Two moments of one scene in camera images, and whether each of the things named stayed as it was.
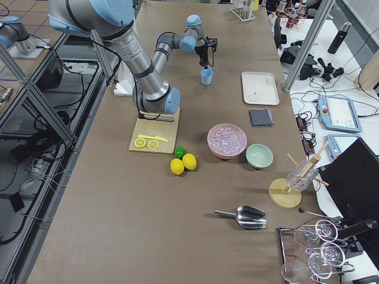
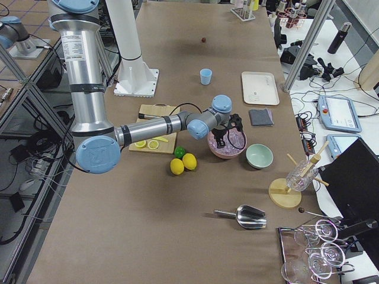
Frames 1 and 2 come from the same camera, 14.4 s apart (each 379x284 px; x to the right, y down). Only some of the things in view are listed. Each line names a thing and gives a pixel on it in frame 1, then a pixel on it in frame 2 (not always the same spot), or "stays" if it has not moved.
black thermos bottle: (339, 38) stays
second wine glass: (331, 253) stays
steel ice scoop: (247, 216) stays
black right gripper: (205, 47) → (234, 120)
